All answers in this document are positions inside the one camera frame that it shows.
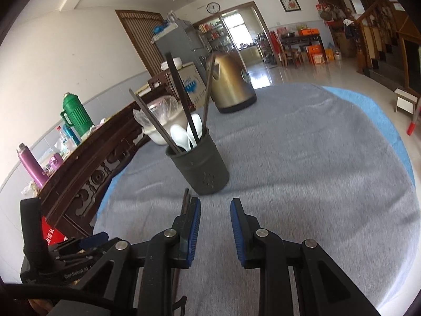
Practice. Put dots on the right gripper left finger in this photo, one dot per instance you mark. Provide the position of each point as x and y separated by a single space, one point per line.
176 246

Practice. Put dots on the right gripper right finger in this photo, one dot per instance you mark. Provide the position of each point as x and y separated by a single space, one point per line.
256 246

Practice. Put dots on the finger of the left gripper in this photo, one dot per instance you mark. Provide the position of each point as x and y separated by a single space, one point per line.
75 245

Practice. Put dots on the brown chopstick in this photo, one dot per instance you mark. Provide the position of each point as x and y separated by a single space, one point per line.
186 200

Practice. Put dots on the dark chopstick pair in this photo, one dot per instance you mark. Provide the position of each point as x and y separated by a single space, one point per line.
155 122
208 90

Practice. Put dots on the dark grey utensil holder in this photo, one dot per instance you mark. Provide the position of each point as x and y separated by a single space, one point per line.
202 167

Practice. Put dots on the purple thermos bottle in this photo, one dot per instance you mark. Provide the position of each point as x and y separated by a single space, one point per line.
32 166

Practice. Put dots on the white plastic spoon left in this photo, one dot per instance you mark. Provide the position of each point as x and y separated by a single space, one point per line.
180 137

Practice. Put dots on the white plastic spoon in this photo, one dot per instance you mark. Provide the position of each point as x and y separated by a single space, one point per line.
180 137
198 127

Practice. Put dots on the white plastic spoon right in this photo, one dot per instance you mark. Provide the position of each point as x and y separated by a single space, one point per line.
198 127

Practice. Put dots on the grey towel table cloth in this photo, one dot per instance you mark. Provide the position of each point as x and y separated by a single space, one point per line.
307 164

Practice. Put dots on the white bowl with plastic bag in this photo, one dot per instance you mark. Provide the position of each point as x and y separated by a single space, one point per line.
168 111

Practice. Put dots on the green thermos flask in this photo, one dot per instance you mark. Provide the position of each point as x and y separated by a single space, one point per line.
74 114

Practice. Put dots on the bronze electric kettle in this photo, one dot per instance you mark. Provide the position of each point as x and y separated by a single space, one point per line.
231 89

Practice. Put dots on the white rice cooker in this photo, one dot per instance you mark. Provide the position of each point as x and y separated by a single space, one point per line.
177 62

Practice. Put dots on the grey refrigerator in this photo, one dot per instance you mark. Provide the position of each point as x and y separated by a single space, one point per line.
182 40

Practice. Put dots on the light blue under cloth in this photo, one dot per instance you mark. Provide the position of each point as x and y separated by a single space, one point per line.
380 120

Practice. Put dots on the dark wooden side table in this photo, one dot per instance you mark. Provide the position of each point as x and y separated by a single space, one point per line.
293 49

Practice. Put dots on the small white step stool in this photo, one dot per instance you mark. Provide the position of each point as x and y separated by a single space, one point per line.
405 101

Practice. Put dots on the orange box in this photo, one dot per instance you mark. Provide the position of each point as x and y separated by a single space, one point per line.
308 32

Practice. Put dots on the wooden stair railing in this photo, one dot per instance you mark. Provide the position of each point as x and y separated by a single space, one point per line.
388 46

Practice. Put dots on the round wall clock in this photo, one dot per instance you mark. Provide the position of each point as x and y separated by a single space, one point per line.
213 8

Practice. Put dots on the framed wall picture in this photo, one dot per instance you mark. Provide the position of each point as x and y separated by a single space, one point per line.
290 5

